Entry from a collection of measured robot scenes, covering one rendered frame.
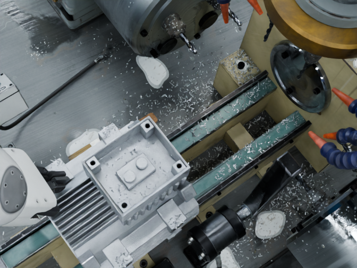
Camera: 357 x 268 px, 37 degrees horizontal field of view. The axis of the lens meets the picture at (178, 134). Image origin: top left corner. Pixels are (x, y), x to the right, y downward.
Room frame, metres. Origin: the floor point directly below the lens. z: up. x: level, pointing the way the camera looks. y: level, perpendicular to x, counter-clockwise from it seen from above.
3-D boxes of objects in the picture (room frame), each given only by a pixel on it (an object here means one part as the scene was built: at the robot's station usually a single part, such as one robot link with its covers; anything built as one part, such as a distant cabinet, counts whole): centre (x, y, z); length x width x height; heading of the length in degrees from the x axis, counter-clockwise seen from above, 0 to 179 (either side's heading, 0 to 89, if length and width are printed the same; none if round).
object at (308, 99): (0.49, -0.19, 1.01); 0.15 x 0.02 x 0.15; 47
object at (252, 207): (0.23, -0.14, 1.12); 0.04 x 0.03 x 0.26; 137
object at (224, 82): (0.55, -0.10, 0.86); 0.07 x 0.06 x 0.12; 47
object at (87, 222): (0.20, 0.08, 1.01); 0.20 x 0.19 x 0.19; 139
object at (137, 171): (0.23, 0.05, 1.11); 0.12 x 0.11 x 0.07; 139
